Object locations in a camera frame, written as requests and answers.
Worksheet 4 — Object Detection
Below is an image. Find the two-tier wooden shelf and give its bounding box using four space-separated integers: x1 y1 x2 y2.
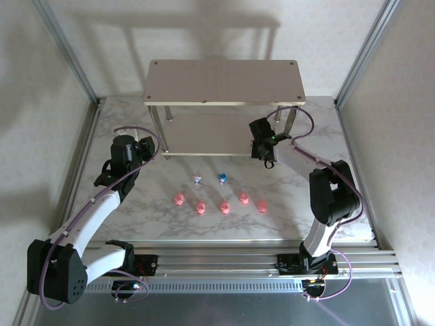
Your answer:
142 59 307 160

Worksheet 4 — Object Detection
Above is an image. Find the black controller board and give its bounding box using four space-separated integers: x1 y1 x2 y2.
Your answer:
301 277 326 293
111 280 143 295

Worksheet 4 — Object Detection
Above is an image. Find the aluminium side rail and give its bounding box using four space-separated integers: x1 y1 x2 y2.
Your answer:
56 100 105 221

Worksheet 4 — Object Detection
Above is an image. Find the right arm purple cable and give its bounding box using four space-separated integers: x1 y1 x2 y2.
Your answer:
266 106 366 235

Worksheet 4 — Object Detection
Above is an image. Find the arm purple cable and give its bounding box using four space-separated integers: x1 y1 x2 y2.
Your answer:
266 106 366 235
39 125 160 310

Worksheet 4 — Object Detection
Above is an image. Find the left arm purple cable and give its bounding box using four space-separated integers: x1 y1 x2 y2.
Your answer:
39 125 160 310

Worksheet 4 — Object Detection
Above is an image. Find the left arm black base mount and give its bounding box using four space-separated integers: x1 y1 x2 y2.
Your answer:
132 254 159 276

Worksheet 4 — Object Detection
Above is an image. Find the aluminium frame post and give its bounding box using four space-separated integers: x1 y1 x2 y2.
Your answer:
32 0 103 106
334 0 404 108

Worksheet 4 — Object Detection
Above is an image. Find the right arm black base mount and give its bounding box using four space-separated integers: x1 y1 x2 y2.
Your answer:
277 253 339 276

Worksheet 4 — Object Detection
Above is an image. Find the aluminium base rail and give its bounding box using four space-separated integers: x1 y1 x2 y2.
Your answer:
84 239 402 278

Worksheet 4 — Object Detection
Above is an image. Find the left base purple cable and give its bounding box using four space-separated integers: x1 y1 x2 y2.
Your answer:
114 270 151 304

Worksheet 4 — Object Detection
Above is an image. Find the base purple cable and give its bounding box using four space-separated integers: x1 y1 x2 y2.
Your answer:
114 270 151 304
305 247 353 302

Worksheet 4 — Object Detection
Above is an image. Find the slotted grey cable duct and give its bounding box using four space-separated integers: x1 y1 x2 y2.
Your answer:
84 278 303 293

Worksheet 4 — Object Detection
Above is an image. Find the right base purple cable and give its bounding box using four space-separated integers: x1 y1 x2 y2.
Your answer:
305 247 353 302

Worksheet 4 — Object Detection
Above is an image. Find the grey metal base plate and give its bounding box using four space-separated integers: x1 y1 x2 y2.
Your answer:
32 276 408 326

